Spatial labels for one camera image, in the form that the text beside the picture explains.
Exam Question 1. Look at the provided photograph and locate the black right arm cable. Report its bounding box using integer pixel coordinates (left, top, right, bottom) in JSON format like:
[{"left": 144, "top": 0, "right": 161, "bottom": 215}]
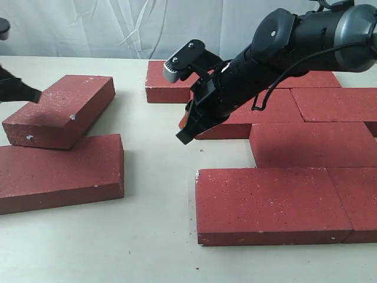
[{"left": 250, "top": 41, "right": 372, "bottom": 112}]

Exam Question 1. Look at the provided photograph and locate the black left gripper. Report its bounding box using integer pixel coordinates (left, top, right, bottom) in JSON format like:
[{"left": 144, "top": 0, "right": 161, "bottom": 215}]
[{"left": 1, "top": 66, "right": 42, "bottom": 103}]

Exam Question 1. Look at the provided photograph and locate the red brick third row right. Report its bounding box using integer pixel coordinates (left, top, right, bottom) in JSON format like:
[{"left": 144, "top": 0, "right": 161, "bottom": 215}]
[{"left": 249, "top": 122, "right": 376, "bottom": 168}]

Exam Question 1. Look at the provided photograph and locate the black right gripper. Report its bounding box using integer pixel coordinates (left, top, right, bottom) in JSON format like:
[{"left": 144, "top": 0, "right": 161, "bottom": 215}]
[{"left": 176, "top": 45, "right": 265, "bottom": 144}]

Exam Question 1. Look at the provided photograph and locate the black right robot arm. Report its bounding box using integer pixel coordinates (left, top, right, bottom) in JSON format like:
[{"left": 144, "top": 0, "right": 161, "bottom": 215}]
[{"left": 166, "top": 1, "right": 376, "bottom": 144}]

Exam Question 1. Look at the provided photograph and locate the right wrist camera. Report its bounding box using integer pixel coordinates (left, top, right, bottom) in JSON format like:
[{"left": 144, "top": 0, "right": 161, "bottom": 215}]
[{"left": 163, "top": 39, "right": 223, "bottom": 84}]

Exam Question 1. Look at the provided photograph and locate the white fabric backdrop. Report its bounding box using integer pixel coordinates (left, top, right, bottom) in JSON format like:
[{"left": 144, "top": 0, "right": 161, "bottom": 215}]
[{"left": 0, "top": 0, "right": 377, "bottom": 64}]

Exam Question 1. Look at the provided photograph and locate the red brick right second row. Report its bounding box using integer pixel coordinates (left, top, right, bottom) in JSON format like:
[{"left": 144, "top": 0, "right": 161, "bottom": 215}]
[{"left": 290, "top": 87, "right": 376, "bottom": 137}]

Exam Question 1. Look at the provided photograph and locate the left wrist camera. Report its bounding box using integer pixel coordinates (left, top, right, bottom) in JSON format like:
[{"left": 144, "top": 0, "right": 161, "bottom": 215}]
[{"left": 0, "top": 18, "right": 11, "bottom": 41}]

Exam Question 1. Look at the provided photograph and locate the red brick with metal studs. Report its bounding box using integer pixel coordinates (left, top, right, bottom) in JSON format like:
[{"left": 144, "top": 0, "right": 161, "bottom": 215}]
[{"left": 2, "top": 75, "right": 115, "bottom": 149}]

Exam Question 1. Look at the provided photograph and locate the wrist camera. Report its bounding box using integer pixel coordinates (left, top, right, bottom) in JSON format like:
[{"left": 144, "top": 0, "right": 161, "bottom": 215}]
[
  {"left": 163, "top": 39, "right": 223, "bottom": 84},
  {"left": 0, "top": 18, "right": 11, "bottom": 41}
]

